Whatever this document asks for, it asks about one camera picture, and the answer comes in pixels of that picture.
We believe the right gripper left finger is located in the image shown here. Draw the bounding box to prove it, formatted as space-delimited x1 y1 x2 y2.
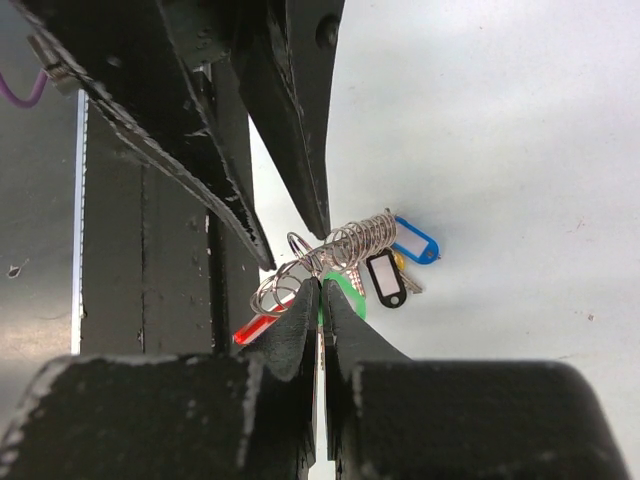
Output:
1 279 320 479

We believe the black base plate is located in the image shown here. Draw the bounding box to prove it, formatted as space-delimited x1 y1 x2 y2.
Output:
72 105 258 355

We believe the metal key organizer red handle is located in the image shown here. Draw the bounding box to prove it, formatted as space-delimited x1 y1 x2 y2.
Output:
232 210 397 346

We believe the blue key tag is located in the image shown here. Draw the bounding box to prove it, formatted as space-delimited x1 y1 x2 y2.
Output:
392 216 441 265

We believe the silver key on organizer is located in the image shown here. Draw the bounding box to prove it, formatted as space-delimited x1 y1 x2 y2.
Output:
400 271 424 294

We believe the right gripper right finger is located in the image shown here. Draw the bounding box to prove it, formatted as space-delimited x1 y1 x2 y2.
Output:
321 280 629 479

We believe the black key tag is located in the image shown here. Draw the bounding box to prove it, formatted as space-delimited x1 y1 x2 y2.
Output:
365 249 407 309

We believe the yellow tag on organizer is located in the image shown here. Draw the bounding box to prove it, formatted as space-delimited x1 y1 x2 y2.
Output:
393 250 406 271

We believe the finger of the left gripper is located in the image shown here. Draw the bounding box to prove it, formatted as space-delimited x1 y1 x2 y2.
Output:
232 1 344 239
13 1 275 270

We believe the key with green tag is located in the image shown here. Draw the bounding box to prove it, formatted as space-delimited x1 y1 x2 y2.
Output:
319 272 367 320

